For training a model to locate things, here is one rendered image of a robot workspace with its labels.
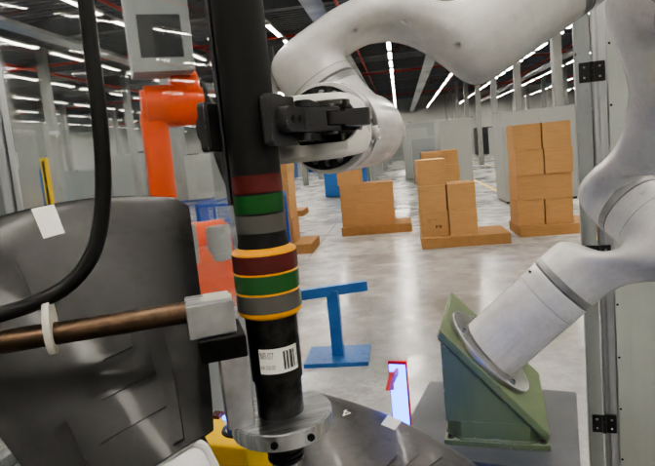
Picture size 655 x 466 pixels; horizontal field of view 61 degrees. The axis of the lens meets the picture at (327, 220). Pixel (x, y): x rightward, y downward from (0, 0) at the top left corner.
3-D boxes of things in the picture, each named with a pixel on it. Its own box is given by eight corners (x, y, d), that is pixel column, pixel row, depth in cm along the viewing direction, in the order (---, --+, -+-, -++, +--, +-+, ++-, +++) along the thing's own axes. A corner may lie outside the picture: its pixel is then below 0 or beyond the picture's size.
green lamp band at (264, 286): (239, 299, 35) (237, 281, 35) (231, 286, 39) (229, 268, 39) (306, 289, 36) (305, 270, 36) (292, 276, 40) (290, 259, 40)
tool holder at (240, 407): (206, 472, 34) (185, 316, 33) (199, 421, 41) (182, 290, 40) (346, 439, 36) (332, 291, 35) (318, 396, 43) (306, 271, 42)
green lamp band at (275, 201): (237, 216, 35) (235, 197, 35) (231, 213, 38) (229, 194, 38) (289, 211, 36) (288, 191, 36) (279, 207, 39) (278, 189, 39)
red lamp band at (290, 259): (237, 279, 35) (235, 260, 35) (229, 267, 39) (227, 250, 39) (304, 269, 36) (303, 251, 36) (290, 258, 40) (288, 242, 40)
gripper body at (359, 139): (385, 164, 51) (350, 171, 40) (282, 173, 54) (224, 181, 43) (378, 80, 50) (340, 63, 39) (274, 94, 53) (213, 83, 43)
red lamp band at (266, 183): (235, 196, 35) (232, 176, 35) (229, 193, 38) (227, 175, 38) (288, 190, 36) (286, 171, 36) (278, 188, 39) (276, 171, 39)
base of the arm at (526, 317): (460, 307, 117) (525, 245, 112) (529, 377, 112) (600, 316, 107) (440, 324, 100) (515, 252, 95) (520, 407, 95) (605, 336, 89)
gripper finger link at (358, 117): (398, 122, 41) (341, 125, 37) (328, 132, 47) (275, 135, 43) (397, 106, 41) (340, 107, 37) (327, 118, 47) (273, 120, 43)
